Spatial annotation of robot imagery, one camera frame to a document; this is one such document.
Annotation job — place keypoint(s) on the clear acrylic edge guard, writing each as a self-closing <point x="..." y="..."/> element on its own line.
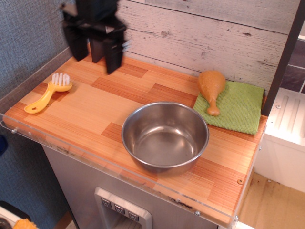
<point x="210" y="187"/>

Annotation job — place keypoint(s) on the dark vertical post right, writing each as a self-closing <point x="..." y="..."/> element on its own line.
<point x="285" y="58"/>

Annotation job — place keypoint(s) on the stainless steel bowl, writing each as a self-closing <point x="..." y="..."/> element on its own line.
<point x="165" y="138"/>

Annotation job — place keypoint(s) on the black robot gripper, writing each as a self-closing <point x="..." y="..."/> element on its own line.
<point x="94" y="19"/>

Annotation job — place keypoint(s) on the dark vertical post left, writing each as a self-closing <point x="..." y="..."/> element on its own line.
<point x="97" y="50"/>

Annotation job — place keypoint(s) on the orange object bottom left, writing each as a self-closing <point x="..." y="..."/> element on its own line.
<point x="24" y="224"/>

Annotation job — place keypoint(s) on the yellow dish brush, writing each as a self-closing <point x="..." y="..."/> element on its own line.
<point x="60" y="82"/>

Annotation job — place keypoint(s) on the dark vertical post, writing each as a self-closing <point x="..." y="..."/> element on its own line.
<point x="97" y="50"/>
<point x="285" y="58"/>

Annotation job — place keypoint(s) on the green cloth towel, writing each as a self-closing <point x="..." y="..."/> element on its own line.
<point x="240" y="108"/>

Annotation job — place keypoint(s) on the silver toy fridge cabinet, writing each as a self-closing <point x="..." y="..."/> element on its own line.
<point x="102" y="201"/>

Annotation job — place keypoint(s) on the plastic toy chicken drumstick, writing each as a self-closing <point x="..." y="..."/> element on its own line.
<point x="211" y="83"/>

